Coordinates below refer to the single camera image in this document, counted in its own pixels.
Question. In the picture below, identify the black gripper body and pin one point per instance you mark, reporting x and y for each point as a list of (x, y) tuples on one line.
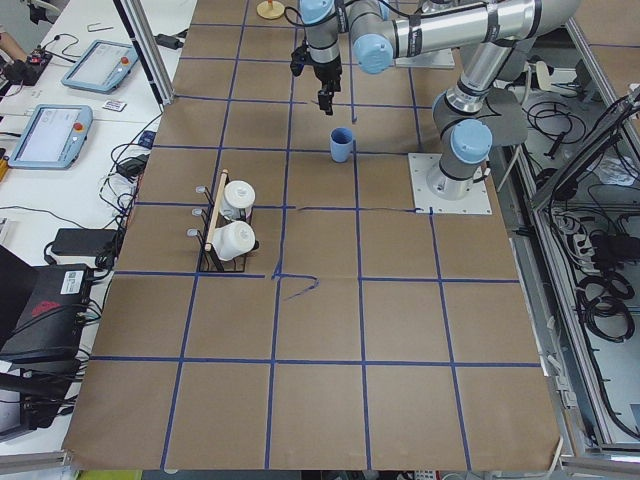
[(329, 74)]

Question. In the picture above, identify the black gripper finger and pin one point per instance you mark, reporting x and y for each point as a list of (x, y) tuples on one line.
[(328, 102), (321, 99)]

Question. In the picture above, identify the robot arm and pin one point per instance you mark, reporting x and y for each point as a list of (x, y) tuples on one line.
[(382, 36)]

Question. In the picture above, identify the light blue plastic cup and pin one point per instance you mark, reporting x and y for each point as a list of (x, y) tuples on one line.
[(341, 144)]

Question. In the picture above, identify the wooden rack dowel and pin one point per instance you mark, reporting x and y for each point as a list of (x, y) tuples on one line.
[(216, 210)]

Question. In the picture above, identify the white mug far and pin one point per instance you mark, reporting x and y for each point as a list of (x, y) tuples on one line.
[(238, 200)]

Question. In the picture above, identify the white mug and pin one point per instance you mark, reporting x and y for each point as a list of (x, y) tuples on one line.
[(238, 200), (232, 240)]

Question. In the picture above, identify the white mug near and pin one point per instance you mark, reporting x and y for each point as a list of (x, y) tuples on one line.
[(232, 240)]

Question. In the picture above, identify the teach pendant far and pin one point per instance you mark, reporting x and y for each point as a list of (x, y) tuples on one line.
[(102, 67)]

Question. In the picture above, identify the teach pendant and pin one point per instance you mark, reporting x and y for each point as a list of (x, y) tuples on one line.
[(102, 67), (53, 137)]

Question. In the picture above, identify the teach pendant near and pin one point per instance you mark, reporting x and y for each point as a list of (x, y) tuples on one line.
[(53, 137)]

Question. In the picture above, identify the black power adapter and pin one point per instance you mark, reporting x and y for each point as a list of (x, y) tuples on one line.
[(83, 242)]

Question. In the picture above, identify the black laptop computer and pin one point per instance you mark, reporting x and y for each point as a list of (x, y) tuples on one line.
[(40, 308)]

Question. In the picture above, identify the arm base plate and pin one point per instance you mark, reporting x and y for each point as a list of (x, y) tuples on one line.
[(440, 59), (435, 193)]

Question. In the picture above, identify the black wire mug rack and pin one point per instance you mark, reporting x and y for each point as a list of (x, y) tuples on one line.
[(209, 261)]

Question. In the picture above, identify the aluminium frame post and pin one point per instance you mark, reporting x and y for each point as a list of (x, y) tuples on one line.
[(136, 24)]

